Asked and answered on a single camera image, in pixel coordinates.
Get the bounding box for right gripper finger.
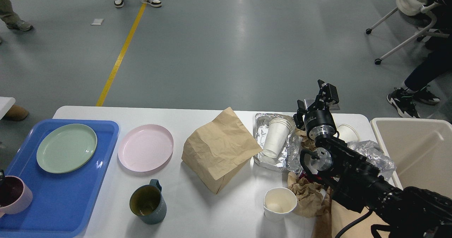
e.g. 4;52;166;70
314;80;340;111
293;100;308;131

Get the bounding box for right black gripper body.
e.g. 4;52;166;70
303;108;337;139

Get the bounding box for pink mug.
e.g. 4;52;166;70
0;175;33;217

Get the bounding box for dark teal mug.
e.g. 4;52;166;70
129;179;167;225

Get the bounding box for pink plate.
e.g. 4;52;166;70
118;124;174;172

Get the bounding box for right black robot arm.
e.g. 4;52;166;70
293;80;452;238

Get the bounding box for stacked white paper cups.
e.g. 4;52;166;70
262;118;295;159

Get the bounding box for white paper cup back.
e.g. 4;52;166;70
337;124;360;143

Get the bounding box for white paper cup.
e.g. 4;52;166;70
337;124;360;143
263;188;298;222

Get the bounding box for aluminium foil tray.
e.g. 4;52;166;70
254;113;302;174

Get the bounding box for blue plastic tray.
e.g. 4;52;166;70
0;119;119;238

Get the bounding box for person with tan boot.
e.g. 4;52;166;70
2;105;29;121

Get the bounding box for crumpled brown paper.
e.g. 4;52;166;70
287;129;327;218

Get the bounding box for green plate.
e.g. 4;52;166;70
36;124;97;174

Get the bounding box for white side table corner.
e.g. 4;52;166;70
0;96;16;119

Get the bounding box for crumpled clear plastic wrap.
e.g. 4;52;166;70
347;140;397;181

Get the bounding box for white paper cup front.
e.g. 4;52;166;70
263;188;298;222

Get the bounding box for brown paper bag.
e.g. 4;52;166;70
182;107;262;194

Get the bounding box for flat brown paper sheet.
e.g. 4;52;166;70
311;188;386;238

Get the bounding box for beige plastic bin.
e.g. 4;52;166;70
371;118;452;197

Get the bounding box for person in dark clothes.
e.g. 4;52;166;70
387;0;452;119

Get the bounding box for office chair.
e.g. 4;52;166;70
366;0;452;65

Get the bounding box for person with grey shoe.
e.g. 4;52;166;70
0;0;33;31

